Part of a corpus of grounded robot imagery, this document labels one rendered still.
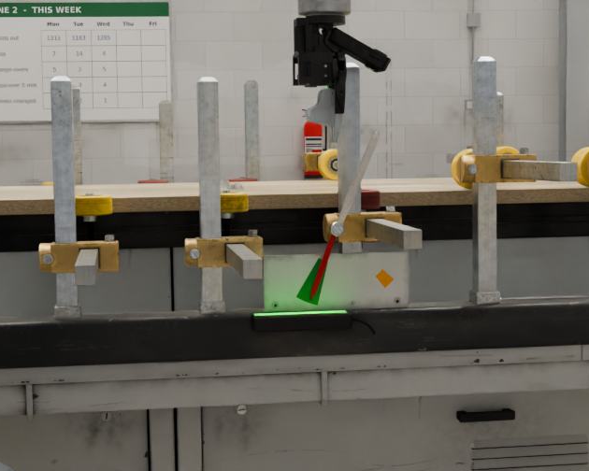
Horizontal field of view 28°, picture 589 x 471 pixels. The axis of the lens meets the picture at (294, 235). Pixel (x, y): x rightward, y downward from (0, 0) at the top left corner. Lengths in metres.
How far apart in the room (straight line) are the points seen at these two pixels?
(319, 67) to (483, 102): 0.33
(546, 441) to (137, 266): 0.92
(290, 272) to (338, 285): 0.09
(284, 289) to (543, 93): 7.72
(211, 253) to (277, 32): 7.32
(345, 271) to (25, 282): 0.62
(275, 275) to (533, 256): 0.60
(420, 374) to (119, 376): 0.55
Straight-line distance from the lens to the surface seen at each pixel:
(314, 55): 1.98
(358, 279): 2.09
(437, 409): 2.44
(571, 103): 9.55
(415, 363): 2.16
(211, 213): 2.05
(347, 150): 2.08
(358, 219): 2.08
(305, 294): 2.07
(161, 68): 9.25
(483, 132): 2.14
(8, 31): 9.36
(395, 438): 2.43
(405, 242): 1.82
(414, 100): 9.43
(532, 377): 2.24
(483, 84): 2.14
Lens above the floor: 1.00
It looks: 4 degrees down
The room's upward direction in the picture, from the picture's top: 1 degrees counter-clockwise
